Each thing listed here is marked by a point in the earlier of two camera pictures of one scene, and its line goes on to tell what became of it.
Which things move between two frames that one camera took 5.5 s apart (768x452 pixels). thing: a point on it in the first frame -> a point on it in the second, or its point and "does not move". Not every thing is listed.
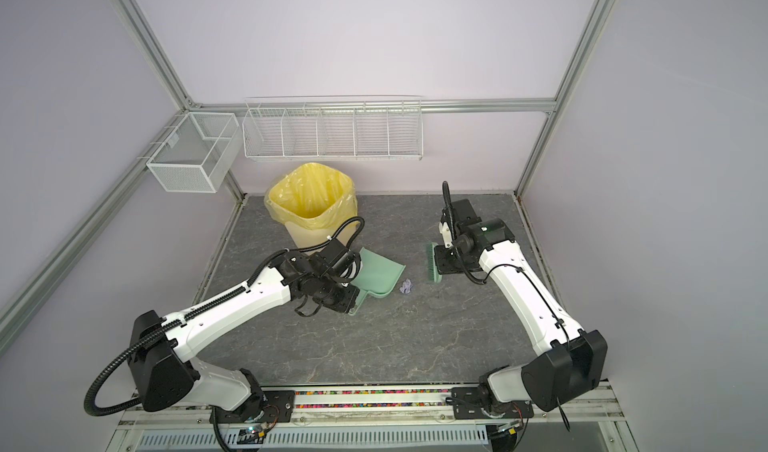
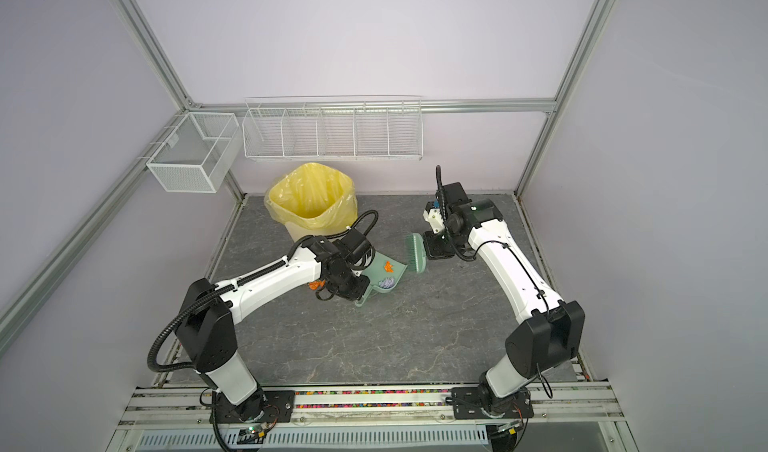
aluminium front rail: x=552 y=410 does not move
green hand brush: x=432 y=273 -> x=415 y=254
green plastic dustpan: x=378 y=278 does not move
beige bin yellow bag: x=312 y=202 does not move
